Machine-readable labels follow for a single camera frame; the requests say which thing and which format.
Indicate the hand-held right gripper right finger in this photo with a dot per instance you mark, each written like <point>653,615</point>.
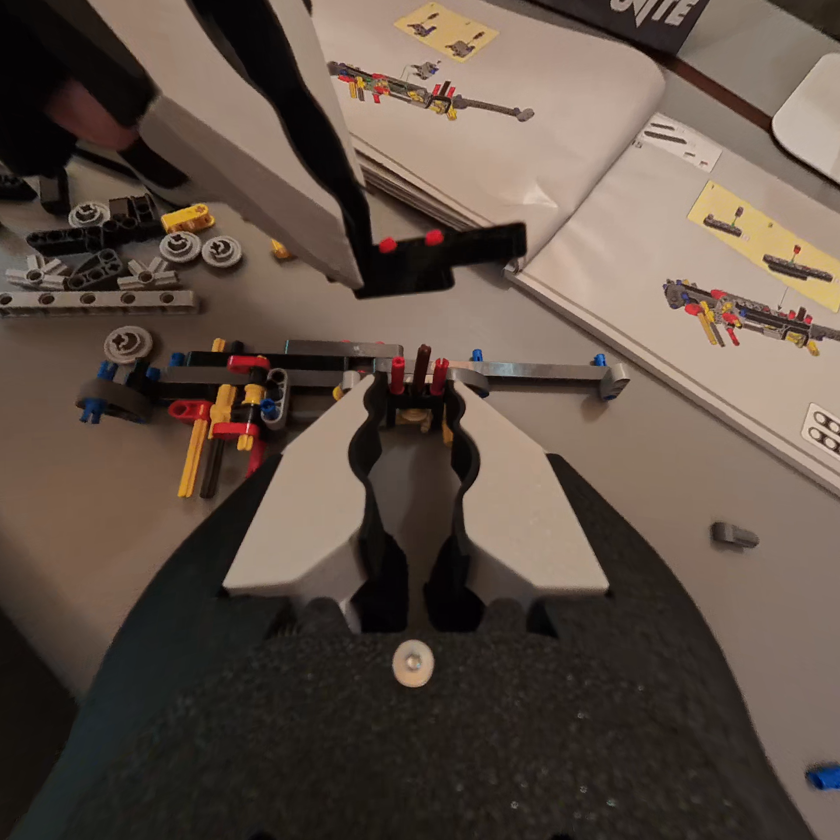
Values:
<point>525,525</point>

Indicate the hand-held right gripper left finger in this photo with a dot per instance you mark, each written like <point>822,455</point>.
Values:
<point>295,525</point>

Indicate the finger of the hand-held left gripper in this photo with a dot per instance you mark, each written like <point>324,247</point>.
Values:
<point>308,39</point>
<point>216,131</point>

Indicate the partly built lego model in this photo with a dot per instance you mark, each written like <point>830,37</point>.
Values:
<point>544,374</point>

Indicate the black beam with red pins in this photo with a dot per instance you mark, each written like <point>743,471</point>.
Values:
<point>472,246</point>

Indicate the pile of loose lego pieces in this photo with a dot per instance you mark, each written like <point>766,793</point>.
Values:
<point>177,246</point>

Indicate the yellow lego connector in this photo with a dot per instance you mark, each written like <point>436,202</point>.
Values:
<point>282,249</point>

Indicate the dark grey lego connector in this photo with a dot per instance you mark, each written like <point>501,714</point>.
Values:
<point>732,533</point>

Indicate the blue lego pin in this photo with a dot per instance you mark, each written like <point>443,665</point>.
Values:
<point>823,778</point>

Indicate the person's left hand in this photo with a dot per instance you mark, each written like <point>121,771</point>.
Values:
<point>92,118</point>

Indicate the building instruction booklet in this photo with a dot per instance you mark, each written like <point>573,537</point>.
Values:
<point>590,98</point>

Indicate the cardboard box with yellow car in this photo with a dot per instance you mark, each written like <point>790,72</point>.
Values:
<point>623,19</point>

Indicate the white metal document stand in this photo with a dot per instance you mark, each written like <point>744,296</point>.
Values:
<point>814,118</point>

